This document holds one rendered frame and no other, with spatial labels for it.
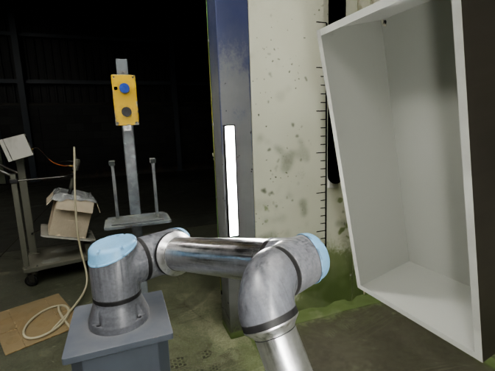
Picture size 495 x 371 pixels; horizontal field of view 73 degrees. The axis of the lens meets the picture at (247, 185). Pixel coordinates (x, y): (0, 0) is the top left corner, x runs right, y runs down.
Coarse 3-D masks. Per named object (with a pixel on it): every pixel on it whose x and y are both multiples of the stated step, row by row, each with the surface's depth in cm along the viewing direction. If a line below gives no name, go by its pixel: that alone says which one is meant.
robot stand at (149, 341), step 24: (72, 336) 103; (96, 336) 102; (120, 336) 102; (144, 336) 101; (168, 336) 102; (72, 360) 93; (96, 360) 97; (120, 360) 100; (144, 360) 102; (168, 360) 108
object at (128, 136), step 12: (120, 60) 178; (132, 132) 185; (132, 144) 186; (132, 156) 187; (132, 168) 187; (132, 180) 188; (132, 192) 189; (132, 204) 190; (132, 228) 192; (144, 288) 200
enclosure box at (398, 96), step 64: (384, 0) 104; (448, 0) 120; (384, 64) 152; (448, 64) 127; (384, 128) 158; (448, 128) 135; (384, 192) 163; (448, 192) 144; (384, 256) 170; (448, 256) 154; (448, 320) 132
